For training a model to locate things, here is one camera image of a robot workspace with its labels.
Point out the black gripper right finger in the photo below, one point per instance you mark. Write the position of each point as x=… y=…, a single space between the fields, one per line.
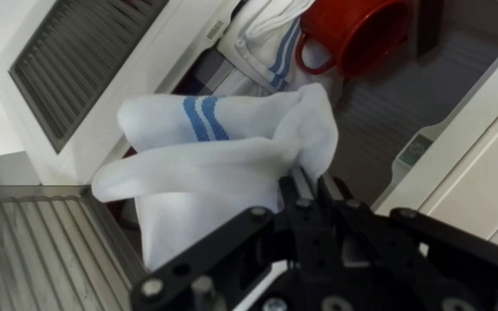
x=433 y=248

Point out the white blue-striped towel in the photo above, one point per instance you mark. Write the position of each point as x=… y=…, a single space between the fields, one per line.
x=215 y=167

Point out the pile of striped towels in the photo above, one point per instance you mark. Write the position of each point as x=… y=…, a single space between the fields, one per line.
x=267 y=35

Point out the red mug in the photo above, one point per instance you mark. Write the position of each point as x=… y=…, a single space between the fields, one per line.
x=359 y=29

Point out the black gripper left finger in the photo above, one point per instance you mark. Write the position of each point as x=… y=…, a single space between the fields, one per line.
x=215 y=243

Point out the white three-tier cabinet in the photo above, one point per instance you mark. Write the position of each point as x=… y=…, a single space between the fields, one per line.
x=475 y=174

